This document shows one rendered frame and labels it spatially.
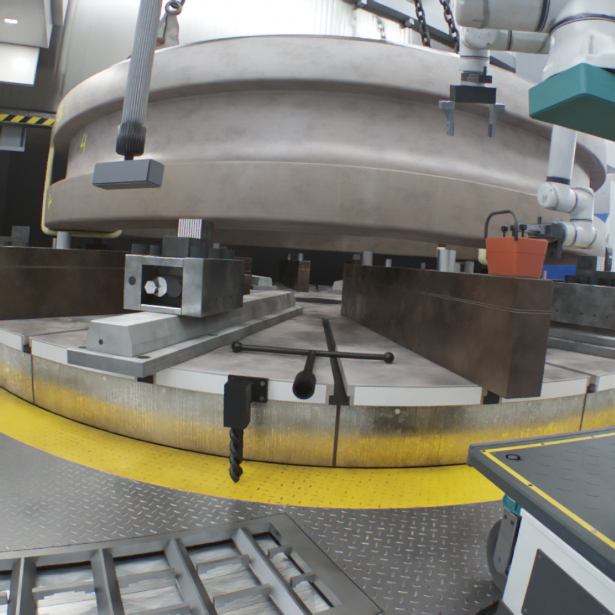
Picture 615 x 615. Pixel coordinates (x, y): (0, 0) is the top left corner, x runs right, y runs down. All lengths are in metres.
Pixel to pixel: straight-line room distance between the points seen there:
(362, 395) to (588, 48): 1.16
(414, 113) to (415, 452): 1.55
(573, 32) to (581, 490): 0.81
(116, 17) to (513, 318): 4.59
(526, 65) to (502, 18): 5.77
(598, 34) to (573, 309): 1.90
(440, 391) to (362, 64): 1.45
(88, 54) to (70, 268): 2.73
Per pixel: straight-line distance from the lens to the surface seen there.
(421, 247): 6.22
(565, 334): 2.73
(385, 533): 1.29
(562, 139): 1.67
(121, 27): 5.09
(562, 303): 2.65
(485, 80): 1.34
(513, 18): 0.95
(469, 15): 0.95
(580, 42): 0.90
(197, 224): 1.96
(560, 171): 1.66
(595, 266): 2.70
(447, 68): 2.34
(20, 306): 2.61
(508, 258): 1.51
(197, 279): 1.72
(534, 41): 1.29
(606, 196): 8.32
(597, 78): 0.85
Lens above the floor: 0.69
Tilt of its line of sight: 3 degrees down
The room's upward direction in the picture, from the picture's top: 4 degrees clockwise
